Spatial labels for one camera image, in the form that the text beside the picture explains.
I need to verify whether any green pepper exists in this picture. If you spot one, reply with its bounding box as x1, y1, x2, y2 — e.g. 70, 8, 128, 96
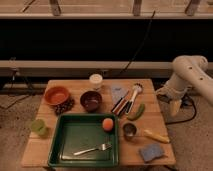
127, 103, 145, 121

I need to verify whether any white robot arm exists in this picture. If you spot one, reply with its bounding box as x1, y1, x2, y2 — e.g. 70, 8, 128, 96
164, 55, 213, 116

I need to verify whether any wooden table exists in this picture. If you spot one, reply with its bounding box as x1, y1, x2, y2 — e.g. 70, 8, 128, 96
22, 79, 176, 169

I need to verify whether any small metal cup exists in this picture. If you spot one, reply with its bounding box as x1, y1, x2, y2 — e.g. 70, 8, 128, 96
123, 123, 137, 139

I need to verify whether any blue sponge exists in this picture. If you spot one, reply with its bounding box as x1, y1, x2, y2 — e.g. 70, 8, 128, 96
139, 143, 164, 162

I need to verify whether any orange ball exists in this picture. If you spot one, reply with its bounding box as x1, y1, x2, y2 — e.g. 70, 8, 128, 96
102, 118, 114, 131

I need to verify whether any white jar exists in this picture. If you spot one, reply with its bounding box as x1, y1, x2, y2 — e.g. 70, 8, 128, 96
89, 74, 103, 91

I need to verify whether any dark brown bowl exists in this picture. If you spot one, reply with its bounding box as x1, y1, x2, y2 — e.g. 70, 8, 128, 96
80, 91, 102, 112

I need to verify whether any silver fork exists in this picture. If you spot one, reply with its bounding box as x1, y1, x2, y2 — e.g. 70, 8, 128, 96
73, 143, 112, 156

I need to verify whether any green plastic tray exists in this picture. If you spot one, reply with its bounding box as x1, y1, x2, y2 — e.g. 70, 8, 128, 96
48, 114, 119, 167

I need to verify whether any bunch of dark grapes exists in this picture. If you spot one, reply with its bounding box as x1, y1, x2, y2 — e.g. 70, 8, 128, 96
53, 98, 75, 115

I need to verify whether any orange bowl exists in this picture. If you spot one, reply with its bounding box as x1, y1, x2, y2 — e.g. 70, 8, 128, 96
44, 86, 70, 106

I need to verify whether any green plastic cup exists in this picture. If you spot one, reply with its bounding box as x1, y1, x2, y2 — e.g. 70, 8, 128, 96
30, 119, 47, 136

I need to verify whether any black cable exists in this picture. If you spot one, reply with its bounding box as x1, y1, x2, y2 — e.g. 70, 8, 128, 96
117, 9, 157, 76

